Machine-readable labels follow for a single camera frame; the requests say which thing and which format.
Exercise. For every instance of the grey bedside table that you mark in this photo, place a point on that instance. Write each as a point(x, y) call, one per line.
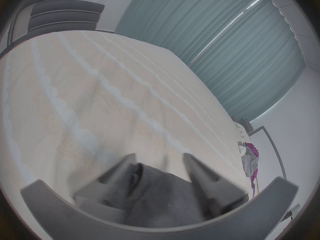
point(246, 122)

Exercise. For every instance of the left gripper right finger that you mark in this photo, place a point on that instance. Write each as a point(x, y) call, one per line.
point(215, 196)

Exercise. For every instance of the black T-shirt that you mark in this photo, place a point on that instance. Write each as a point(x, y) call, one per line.
point(162, 199)

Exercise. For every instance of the blue-green curtain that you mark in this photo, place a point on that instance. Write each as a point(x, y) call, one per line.
point(187, 16)
point(250, 66)

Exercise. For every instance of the purple satin garment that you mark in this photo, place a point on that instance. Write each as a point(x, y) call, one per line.
point(253, 149)

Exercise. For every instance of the bed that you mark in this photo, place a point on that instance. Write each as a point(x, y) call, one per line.
point(87, 84)

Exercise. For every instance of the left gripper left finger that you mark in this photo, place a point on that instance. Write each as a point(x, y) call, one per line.
point(105, 191)

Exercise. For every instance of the white printed pillow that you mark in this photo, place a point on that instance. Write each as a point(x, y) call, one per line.
point(242, 132)

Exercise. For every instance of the white garment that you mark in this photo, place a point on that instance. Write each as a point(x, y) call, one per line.
point(242, 150)

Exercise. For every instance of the grey garment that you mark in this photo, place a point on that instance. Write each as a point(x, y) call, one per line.
point(248, 165)

